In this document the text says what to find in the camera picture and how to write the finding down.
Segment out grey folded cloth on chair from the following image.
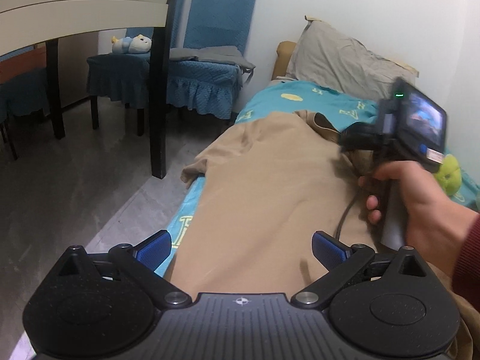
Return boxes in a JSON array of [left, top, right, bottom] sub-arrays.
[[169, 46, 256, 73]]

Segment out grey pillow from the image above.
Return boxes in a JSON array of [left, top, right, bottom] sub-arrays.
[[286, 16, 419, 102]]

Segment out red sleeve forearm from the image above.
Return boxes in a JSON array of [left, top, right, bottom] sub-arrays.
[[451, 216, 480, 311]]

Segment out blue covered chair far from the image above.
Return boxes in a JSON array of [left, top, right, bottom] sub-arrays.
[[86, 28, 166, 137]]

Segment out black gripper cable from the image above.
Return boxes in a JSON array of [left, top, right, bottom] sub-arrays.
[[334, 190, 363, 242]]

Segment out person's right hand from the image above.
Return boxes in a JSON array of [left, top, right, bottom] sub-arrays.
[[373, 161, 479, 276]]

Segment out white table with black legs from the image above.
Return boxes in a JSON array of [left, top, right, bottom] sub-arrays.
[[1, 0, 176, 179]]

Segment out tan t-shirt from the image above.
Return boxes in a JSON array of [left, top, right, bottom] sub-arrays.
[[164, 109, 472, 360]]

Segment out blue covered chair near bed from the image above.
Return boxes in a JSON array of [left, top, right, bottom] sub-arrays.
[[168, 0, 256, 120]]

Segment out green and cream plush toy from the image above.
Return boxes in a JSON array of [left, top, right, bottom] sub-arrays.
[[433, 154, 462, 197]]

